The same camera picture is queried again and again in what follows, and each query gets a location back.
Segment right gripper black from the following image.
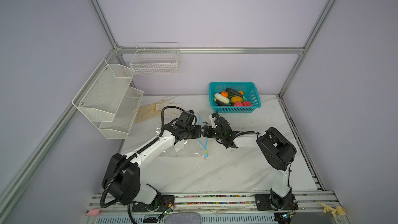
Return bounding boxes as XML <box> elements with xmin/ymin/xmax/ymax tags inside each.
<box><xmin>199</xmin><ymin>126</ymin><xmax>225</xmax><ymax>141</ymax></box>

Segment clear zip top bag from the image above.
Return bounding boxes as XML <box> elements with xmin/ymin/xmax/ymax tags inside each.
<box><xmin>158</xmin><ymin>113</ymin><xmax>208</xmax><ymax>158</ymax></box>

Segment teal plastic basket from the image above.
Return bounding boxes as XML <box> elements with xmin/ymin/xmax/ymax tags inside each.
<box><xmin>208</xmin><ymin>82</ymin><xmax>261</xmax><ymax>113</ymax></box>

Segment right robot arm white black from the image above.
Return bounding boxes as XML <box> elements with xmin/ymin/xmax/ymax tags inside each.
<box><xmin>201</xmin><ymin>112</ymin><xmax>297</xmax><ymax>210</ymax></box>

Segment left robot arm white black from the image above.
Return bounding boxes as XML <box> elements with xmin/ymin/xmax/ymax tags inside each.
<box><xmin>99</xmin><ymin>106</ymin><xmax>201</xmax><ymax>208</ymax></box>

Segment yellow toy mango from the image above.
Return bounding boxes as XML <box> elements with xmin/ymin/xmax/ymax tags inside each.
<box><xmin>231</xmin><ymin>96</ymin><xmax>244</xmax><ymax>104</ymax></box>

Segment white mesh lower shelf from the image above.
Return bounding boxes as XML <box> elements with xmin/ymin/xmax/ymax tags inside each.
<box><xmin>99</xmin><ymin>87</ymin><xmax>144</xmax><ymax>140</ymax></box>

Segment white mesh shelf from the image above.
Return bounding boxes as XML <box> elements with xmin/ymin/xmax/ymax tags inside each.
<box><xmin>72</xmin><ymin>60</ymin><xmax>135</xmax><ymax>122</ymax></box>
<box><xmin>99</xmin><ymin>87</ymin><xmax>144</xmax><ymax>140</ymax></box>

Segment white mesh upper shelf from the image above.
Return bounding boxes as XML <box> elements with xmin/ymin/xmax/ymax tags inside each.
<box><xmin>72</xmin><ymin>60</ymin><xmax>135</xmax><ymax>122</ymax></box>

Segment grey cloth pad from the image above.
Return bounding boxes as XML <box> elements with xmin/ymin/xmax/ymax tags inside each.
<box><xmin>164</xmin><ymin>213</ymin><xmax>202</xmax><ymax>224</ymax></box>

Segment pink eraser block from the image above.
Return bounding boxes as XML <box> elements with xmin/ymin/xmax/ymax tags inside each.
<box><xmin>86</xmin><ymin>208</ymin><xmax>100</xmax><ymax>216</ymax></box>

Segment yellow plastic clip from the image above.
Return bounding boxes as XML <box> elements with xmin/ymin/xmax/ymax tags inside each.
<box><xmin>320</xmin><ymin>203</ymin><xmax>346</xmax><ymax>217</ymax></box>

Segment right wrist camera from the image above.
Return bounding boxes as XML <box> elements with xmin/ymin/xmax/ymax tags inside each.
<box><xmin>209</xmin><ymin>113</ymin><xmax>219</xmax><ymax>128</ymax></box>

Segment white wire wall basket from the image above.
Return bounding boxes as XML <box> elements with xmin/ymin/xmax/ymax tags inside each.
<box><xmin>130</xmin><ymin>42</ymin><xmax>180</xmax><ymax>76</ymax></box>

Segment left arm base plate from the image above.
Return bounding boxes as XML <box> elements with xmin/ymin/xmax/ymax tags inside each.
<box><xmin>130</xmin><ymin>195</ymin><xmax>175</xmax><ymax>213</ymax></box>

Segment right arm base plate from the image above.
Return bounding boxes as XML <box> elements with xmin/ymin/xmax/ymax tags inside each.
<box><xmin>255</xmin><ymin>192</ymin><xmax>299</xmax><ymax>211</ymax></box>

